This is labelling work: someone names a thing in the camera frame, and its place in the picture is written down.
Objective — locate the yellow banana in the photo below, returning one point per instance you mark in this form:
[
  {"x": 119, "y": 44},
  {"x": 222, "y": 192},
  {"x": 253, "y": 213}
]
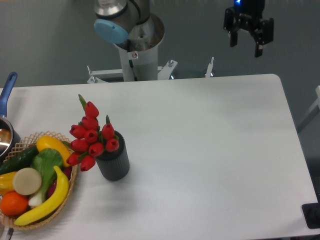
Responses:
[{"x": 51, "y": 204}]

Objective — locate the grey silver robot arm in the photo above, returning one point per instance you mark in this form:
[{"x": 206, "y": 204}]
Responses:
[{"x": 131, "y": 26}]

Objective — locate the orange fruit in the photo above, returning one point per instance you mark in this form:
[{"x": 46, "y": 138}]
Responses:
[{"x": 13, "y": 204}]

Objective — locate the blue handled saucepan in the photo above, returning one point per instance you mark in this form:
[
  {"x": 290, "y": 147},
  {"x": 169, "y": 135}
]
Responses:
[{"x": 8, "y": 136}]

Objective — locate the white metal base frame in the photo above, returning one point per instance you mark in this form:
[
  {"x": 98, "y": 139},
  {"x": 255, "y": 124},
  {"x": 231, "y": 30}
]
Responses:
[{"x": 165, "y": 72}]

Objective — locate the beige round disc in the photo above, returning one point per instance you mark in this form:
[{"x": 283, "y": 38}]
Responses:
[{"x": 27, "y": 181}]

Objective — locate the yellow bell pepper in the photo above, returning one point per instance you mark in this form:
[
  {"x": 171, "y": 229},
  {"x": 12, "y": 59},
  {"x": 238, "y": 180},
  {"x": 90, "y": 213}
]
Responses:
[{"x": 6, "y": 183}]

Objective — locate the dark grey ribbed vase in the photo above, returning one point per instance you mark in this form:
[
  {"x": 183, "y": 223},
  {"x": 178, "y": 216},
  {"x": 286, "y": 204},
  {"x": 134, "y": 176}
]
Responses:
[{"x": 114, "y": 165}]

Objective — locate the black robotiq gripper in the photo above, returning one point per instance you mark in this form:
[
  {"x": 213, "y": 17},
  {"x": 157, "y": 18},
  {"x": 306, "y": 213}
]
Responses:
[{"x": 246, "y": 15}]

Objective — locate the red tulip bouquet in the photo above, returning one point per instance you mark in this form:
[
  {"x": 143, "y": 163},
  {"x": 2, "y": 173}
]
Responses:
[{"x": 91, "y": 140}]

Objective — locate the green bok choy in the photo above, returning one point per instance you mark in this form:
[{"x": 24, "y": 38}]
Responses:
[{"x": 44, "y": 163}]

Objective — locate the dark red beet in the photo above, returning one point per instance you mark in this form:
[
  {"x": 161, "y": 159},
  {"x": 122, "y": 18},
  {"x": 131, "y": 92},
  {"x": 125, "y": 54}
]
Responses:
[{"x": 68, "y": 172}]

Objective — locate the black box at table edge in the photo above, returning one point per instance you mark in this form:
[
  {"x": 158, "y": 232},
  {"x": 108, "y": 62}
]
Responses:
[{"x": 311, "y": 212}]

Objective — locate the green cucumber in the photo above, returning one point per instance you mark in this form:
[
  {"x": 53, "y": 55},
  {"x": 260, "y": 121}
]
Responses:
[{"x": 19, "y": 161}]

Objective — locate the woven wicker basket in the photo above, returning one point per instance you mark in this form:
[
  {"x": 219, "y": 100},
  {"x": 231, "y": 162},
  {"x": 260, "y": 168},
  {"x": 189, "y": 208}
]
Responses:
[{"x": 26, "y": 143}]

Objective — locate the white frame at right edge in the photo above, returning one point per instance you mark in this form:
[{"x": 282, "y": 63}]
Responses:
[{"x": 311, "y": 112}]

